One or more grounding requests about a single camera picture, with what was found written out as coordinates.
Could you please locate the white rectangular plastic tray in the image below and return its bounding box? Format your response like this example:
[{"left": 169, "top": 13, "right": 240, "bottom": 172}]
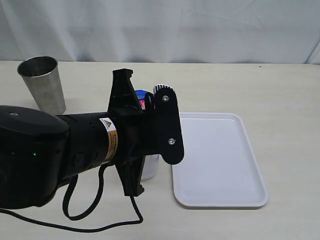
[{"left": 172, "top": 112, "right": 269, "bottom": 209}]

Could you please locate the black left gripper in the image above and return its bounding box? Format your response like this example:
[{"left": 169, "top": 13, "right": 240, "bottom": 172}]
[{"left": 106, "top": 68, "right": 156, "bottom": 197}]

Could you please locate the stainless steel cup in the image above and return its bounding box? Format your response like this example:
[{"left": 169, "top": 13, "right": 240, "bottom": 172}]
[{"left": 17, "top": 55, "right": 66, "bottom": 116}]

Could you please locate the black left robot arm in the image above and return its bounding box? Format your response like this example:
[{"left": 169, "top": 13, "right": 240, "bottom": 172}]
[{"left": 0, "top": 68, "right": 160, "bottom": 210}]

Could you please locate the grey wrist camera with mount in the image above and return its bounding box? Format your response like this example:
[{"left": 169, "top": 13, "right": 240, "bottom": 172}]
[{"left": 143, "top": 83, "right": 185, "bottom": 165}]

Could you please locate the blue plastic container lid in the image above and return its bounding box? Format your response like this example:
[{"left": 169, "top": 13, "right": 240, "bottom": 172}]
[{"left": 135, "top": 89, "right": 147, "bottom": 110}]

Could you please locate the white backdrop curtain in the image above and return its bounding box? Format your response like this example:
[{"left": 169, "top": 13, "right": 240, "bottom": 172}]
[{"left": 0, "top": 0, "right": 320, "bottom": 64}]

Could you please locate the clear plastic measuring container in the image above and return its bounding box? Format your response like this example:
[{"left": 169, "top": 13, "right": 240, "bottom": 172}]
[{"left": 141, "top": 154, "right": 160, "bottom": 181}]

